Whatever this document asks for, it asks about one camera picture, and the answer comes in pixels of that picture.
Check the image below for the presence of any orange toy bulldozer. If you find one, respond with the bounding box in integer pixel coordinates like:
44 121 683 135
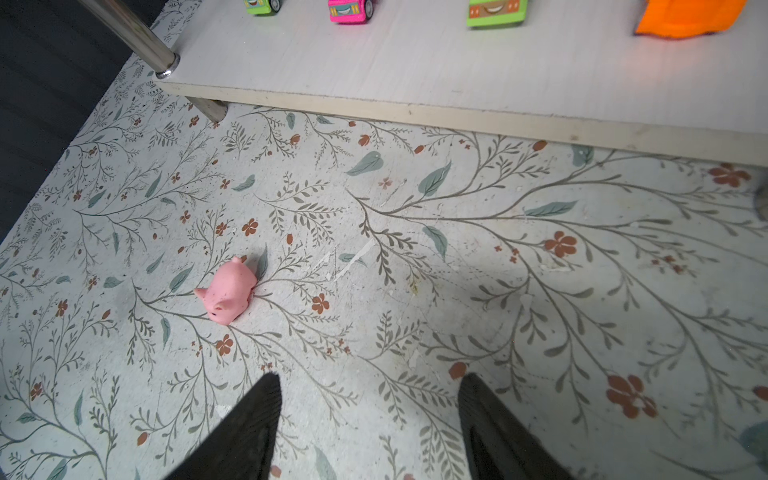
634 0 747 39

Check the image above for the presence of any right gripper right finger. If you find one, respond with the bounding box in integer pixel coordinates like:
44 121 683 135
458 373 572 480

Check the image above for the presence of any white two-tier shelf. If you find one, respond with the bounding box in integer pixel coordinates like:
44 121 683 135
87 1 767 166

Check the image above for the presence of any green orange mixer toy truck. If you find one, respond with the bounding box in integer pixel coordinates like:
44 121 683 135
244 0 282 16

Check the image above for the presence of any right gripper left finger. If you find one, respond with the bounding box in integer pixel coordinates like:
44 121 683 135
167 373 282 480

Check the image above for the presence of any green pink mixer toy truck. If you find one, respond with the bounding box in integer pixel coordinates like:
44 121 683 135
467 0 529 28

